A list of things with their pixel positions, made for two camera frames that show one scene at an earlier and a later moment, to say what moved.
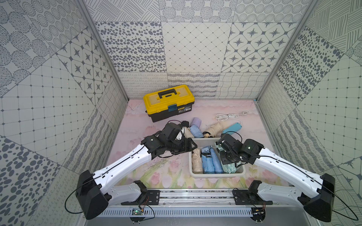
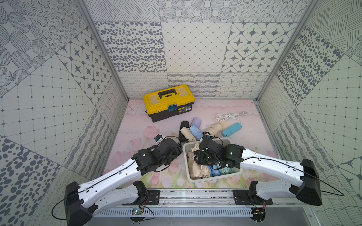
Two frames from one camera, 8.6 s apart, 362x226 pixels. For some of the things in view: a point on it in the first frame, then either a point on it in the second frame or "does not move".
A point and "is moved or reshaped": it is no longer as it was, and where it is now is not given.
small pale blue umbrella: (196, 132) does not move
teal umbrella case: (235, 127) does not move
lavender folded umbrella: (197, 121) does not move
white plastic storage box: (241, 173) is moved or reshaped
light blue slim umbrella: (213, 155) is moved or reshaped
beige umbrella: (197, 161) is moved or reshaped
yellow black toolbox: (168, 101) does not move
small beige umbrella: (187, 133) does not move
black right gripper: (224, 160) -> (200, 160)
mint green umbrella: (229, 168) is moved or reshaped
